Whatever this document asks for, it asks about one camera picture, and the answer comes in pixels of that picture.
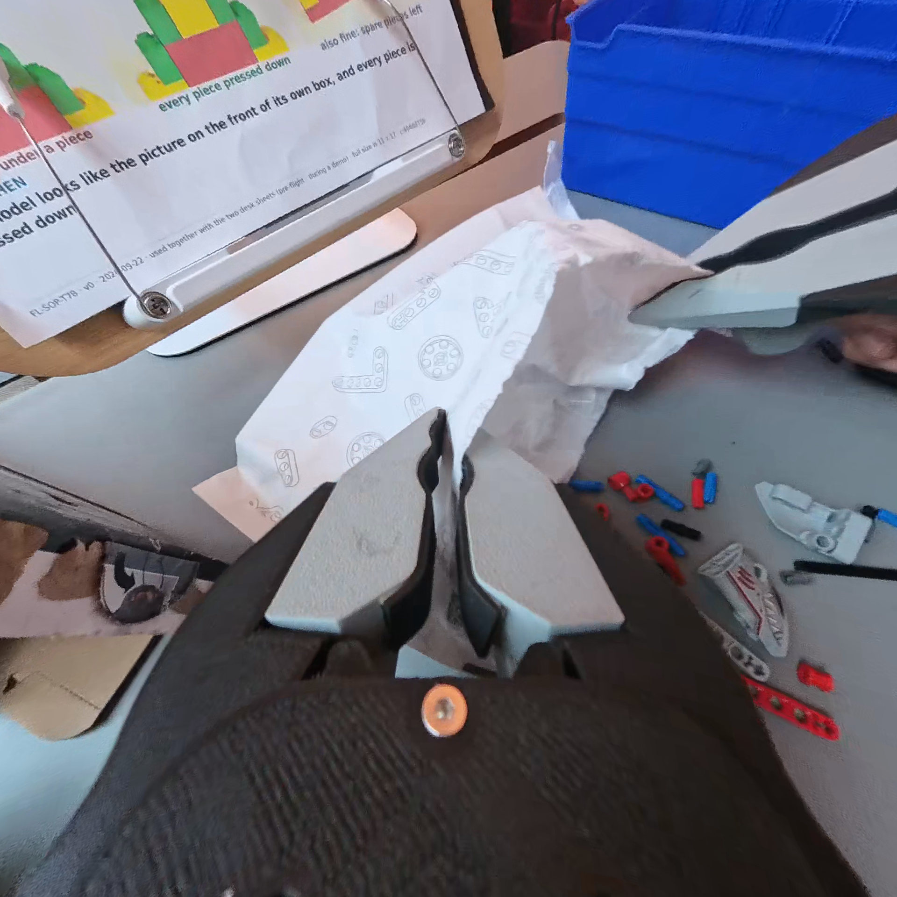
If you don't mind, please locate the blue plastic bin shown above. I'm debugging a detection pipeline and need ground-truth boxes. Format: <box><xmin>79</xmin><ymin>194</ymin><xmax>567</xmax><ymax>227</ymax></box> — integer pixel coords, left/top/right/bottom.
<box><xmin>564</xmin><ymin>0</ymin><xmax>897</xmax><ymax>232</ymax></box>

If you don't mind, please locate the red lego claw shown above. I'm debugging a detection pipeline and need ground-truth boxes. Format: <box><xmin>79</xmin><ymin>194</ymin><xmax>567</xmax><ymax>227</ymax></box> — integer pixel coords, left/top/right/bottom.
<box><xmin>645</xmin><ymin>536</ymin><xmax>686</xmax><ymax>586</ymax></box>

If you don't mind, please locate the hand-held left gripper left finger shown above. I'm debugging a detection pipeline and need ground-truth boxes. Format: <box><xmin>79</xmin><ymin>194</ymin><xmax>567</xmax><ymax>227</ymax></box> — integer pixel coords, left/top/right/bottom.
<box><xmin>266</xmin><ymin>408</ymin><xmax>449</xmax><ymax>649</ymax></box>

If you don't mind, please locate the person's right hand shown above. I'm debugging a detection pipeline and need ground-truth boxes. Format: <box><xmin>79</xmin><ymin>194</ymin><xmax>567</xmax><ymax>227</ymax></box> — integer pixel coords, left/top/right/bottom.
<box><xmin>840</xmin><ymin>315</ymin><xmax>897</xmax><ymax>386</ymax></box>

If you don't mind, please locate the black lego set box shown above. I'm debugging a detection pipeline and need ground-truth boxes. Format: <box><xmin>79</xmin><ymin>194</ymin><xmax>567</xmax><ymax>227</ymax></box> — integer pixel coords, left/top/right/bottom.
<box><xmin>0</xmin><ymin>466</ymin><xmax>225</xmax><ymax>740</ymax></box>

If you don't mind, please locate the plain white paper bag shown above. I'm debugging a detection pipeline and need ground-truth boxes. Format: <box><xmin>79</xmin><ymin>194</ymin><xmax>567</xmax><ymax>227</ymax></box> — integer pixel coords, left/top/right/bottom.
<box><xmin>543</xmin><ymin>140</ymin><xmax>583</xmax><ymax>220</ymax></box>

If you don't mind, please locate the clear clip bar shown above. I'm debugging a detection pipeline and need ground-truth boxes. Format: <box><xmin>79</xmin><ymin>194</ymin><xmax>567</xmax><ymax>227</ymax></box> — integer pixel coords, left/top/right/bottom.
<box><xmin>122</xmin><ymin>126</ymin><xmax>467</xmax><ymax>330</ymax></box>

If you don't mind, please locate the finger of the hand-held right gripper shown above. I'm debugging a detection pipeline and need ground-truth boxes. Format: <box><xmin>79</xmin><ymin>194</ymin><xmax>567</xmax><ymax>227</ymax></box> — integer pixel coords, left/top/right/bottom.
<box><xmin>690</xmin><ymin>115</ymin><xmax>897</xmax><ymax>276</ymax></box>
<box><xmin>627</xmin><ymin>238</ymin><xmax>897</xmax><ymax>332</ymax></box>

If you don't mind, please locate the printed grey lego panel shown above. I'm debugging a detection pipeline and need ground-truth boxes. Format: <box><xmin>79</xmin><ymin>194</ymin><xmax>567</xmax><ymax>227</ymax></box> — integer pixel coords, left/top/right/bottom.
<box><xmin>697</xmin><ymin>543</ymin><xmax>790</xmax><ymax>658</ymax></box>

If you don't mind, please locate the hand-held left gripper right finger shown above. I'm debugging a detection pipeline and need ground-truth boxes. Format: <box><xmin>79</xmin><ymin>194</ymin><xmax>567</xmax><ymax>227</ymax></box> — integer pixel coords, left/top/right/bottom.
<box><xmin>456</xmin><ymin>448</ymin><xmax>626</xmax><ymax>677</ymax></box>

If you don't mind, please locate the long black lego axle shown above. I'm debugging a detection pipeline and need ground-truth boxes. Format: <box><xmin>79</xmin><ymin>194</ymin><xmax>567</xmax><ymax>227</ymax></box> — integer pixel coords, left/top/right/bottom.
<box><xmin>793</xmin><ymin>559</ymin><xmax>897</xmax><ymax>581</ymax></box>

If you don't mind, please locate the red lego beam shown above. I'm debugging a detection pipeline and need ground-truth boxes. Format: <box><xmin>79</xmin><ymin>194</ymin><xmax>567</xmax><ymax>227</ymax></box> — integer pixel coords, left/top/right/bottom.
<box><xmin>741</xmin><ymin>674</ymin><xmax>840</xmax><ymax>741</ymax></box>

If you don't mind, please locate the instruction sheet on stand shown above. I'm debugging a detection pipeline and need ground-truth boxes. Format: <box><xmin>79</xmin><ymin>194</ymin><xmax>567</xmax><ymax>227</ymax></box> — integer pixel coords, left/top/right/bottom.
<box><xmin>0</xmin><ymin>0</ymin><xmax>507</xmax><ymax>379</ymax></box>

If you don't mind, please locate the printed instruction sheet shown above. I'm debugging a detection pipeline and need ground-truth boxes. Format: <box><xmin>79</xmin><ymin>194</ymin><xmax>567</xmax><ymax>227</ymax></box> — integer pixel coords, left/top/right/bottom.
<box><xmin>0</xmin><ymin>0</ymin><xmax>489</xmax><ymax>349</ymax></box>

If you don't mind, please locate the printed paper bag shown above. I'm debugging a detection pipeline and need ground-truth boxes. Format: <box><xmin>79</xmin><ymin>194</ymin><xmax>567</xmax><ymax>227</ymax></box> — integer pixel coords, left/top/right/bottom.
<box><xmin>192</xmin><ymin>185</ymin><xmax>710</xmax><ymax>679</ymax></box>

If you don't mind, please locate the light grey lego beam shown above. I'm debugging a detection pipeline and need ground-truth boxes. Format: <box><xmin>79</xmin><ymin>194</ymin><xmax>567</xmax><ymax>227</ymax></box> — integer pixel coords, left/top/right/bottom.
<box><xmin>701</xmin><ymin>617</ymin><xmax>772</xmax><ymax>681</ymax></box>

